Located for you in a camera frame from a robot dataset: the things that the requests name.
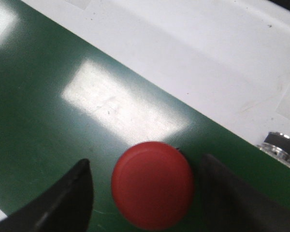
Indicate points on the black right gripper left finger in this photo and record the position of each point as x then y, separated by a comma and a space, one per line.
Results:
64, 207

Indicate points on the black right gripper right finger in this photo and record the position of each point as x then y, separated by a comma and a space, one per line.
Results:
232, 205

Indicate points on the red mushroom push button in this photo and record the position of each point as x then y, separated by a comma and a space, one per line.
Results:
152, 185

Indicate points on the green conveyor belt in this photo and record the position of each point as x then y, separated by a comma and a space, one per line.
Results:
62, 100

